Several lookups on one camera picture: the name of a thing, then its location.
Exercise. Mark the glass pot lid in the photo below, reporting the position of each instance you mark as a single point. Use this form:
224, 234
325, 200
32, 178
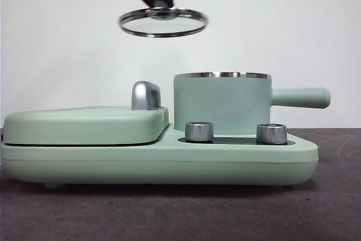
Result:
163, 26

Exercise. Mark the green breakfast maker base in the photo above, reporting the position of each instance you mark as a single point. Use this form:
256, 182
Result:
158, 164

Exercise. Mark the silver control knob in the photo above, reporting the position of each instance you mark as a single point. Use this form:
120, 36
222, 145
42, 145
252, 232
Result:
198, 132
271, 134

